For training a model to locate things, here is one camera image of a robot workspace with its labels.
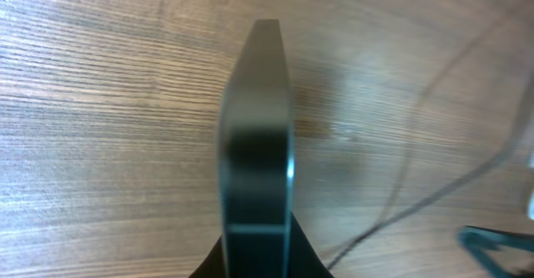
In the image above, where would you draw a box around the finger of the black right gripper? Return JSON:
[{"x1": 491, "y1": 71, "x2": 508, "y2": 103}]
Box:
[{"x1": 457, "y1": 226, "x2": 533, "y2": 278}]

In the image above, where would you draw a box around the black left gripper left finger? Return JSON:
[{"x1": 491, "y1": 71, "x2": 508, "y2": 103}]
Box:
[{"x1": 189, "y1": 237, "x2": 225, "y2": 278}]

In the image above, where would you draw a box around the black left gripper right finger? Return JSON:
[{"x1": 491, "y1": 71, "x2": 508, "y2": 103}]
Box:
[{"x1": 288, "y1": 215, "x2": 334, "y2": 278}]

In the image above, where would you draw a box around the black charger cable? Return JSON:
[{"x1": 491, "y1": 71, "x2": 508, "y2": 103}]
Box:
[{"x1": 325, "y1": 2, "x2": 534, "y2": 270}]

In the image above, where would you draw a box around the blue screen smartphone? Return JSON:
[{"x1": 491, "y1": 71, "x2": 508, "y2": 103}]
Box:
[{"x1": 217, "y1": 19, "x2": 294, "y2": 277}]

